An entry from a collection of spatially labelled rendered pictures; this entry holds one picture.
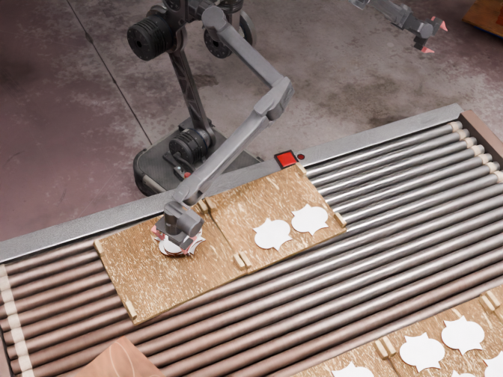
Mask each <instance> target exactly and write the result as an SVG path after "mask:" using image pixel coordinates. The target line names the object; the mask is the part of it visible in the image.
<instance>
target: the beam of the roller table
mask: <svg viewBox="0 0 503 377"><path fill-rule="evenodd" d="M461 112H464V110H462V109H461V107H460V106H459V105H458V104H457V103H454V104H451V105H447V106H444V107H441V108H437V109H434V110H432V111H427V112H425V113H422V114H417V115H415V116H412V117H408V118H405V119H402V120H398V121H395V122H392V123H388V124H386V125H382V126H378V127H375V128H372V129H369V130H365V131H363V132H359V133H356V134H353V135H348V136H346V137H343V138H339V139H336V140H334V141H329V142H326V143H324V144H319V145H317V146H314V147H309V148H307V149H304V150H300V151H297V152H294V155H295V156H296V158H297V155H299V154H303V155H304V156H305V158H304V159H303V160H300V159H298V158H297V159H298V160H299V162H300V164H301V165H302V166H303V168H304V169H308V168H312V167H314V166H318V165H321V164H324V163H327V162H330V161H334V160H336V159H340V158H343V157H345V156H350V155H353V154H355V153H359V152H361V151H365V150H369V149H371V148H374V147H378V146H381V145H384V144H387V143H390V142H393V141H397V140H400V139H402V138H406V137H409V136H412V135H416V134H418V133H421V132H426V131H428V130H431V129H435V128H437V127H440V126H444V125H447V123H451V122H457V119H458V117H459V115H460V113H461ZM280 170H281V168H280V167H279V165H278V163H277V161H276V160H275V159H270V160H267V161H265V162H260V163H257V164H255V165H250V166H248V167H245V168H240V169H238V170H235V171H231V172H228V173H226V174H221V175H219V176H218V177H217V178H216V179H215V181H214V182H213V183H212V185H211V187H209V189H208V190H207V191H206V192H205V193H204V194H205V195H204V196H203V197H202V198H201V199H202V200H203V199H204V198H205V197H212V196H213V195H216V194H219V193H222V192H224V191H227V190H230V189H233V188H235V187H237V186H241V185H243V184H246V183H249V182H251V181H253V180H256V179H259V178H261V177H265V176H267V175H269V174H272V173H275V172H277V171H280ZM175 192H176V189H172V190H169V191H165V192H162V193H159V194H155V195H152V196H150V197H145V198H142V199H140V200H135V201H133V202H130V203H125V204H123V205H120V206H116V207H113V208H111V209H106V210H103V211H100V212H96V213H94V214H90V215H86V216H84V217H81V218H77V219H73V220H71V221H67V222H64V223H61V224H57V225H54V226H51V227H47V228H44V229H42V230H37V231H34V232H32V233H27V234H25V235H22V236H18V237H15V238H12V239H8V240H5V241H2V242H0V265H2V264H8V263H12V262H15V261H17V260H21V259H24V258H27V257H31V256H34V255H36V254H40V253H43V252H46V251H50V250H52V249H55V248H60V247H62V246H65V245H69V244H71V243H74V242H78V241H81V240H83V239H88V238H91V237H93V236H97V235H100V234H102V233H107V232H109V231H112V230H116V229H119V228H122V227H125V226H128V225H131V224H135V223H138V222H140V221H144V220H147V219H150V218H154V217H157V216H159V215H164V206H165V205H166V204H167V203H168V202H170V201H176V200H175V199H174V198H173V197H172V196H173V195H174V194H175Z"/></svg>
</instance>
